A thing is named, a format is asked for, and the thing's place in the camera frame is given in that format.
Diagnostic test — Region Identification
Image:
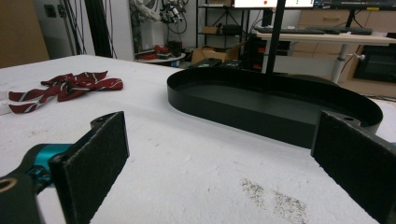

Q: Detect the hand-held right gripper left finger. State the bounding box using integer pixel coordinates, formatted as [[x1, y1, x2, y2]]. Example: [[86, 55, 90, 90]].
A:
[[49, 110, 131, 224]]

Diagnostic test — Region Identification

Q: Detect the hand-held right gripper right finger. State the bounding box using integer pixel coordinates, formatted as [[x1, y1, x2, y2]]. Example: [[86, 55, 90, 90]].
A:
[[310, 109, 396, 224]]

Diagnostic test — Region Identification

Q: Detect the red striped bow tie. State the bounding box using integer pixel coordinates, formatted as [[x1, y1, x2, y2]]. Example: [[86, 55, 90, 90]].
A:
[[0, 70, 124, 115]]

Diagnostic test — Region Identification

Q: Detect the black oval tray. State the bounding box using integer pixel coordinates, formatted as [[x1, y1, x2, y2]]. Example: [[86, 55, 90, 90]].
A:
[[166, 66, 384, 149]]

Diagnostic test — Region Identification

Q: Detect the white desk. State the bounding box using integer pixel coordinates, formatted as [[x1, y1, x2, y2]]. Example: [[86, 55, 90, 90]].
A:
[[255, 30, 396, 84]]

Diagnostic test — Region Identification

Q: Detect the round white side table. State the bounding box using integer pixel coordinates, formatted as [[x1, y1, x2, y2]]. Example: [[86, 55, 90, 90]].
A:
[[134, 44, 187, 65]]

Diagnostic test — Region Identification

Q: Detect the black keyboard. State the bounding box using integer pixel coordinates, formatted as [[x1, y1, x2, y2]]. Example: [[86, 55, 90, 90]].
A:
[[254, 26, 327, 35]]

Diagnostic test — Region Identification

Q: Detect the black metal pole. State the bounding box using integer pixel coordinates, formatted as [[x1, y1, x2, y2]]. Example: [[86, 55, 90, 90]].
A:
[[265, 0, 287, 75]]

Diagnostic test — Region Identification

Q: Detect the brown wooden board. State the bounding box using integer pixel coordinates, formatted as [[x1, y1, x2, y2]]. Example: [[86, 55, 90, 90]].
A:
[[0, 0, 50, 69]]

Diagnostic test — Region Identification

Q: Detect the cardboard box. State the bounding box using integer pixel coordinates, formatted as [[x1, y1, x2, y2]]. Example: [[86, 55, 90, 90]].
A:
[[191, 41, 247, 64]]

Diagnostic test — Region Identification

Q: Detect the computer monitor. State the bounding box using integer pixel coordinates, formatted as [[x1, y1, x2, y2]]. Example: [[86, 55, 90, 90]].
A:
[[233, 0, 316, 9]]

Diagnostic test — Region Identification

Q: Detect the black metal shelf rack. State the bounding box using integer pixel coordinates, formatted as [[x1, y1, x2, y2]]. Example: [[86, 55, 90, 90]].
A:
[[195, 0, 250, 49]]

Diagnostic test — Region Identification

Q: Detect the black stand with cables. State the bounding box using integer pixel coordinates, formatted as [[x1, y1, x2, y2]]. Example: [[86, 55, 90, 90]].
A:
[[64, 0, 118, 60]]

